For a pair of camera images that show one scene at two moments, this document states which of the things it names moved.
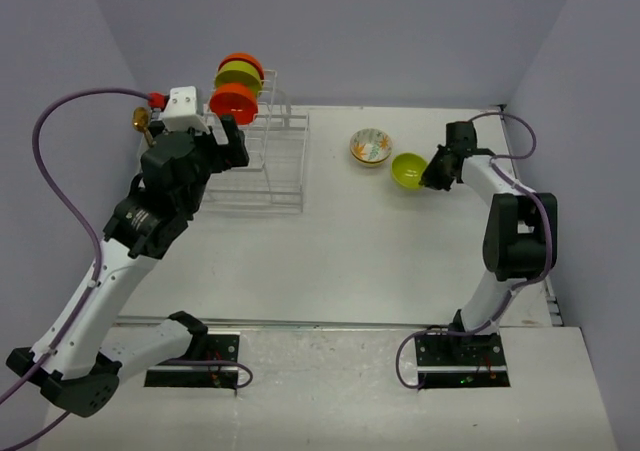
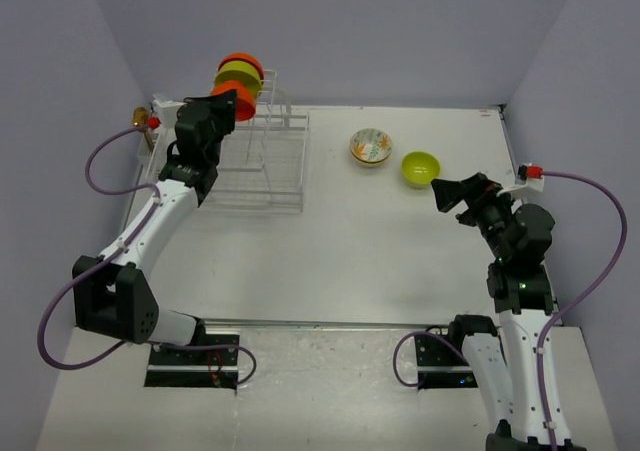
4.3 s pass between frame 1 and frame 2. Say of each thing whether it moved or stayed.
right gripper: moved
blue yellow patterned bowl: stayed
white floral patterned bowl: stayed
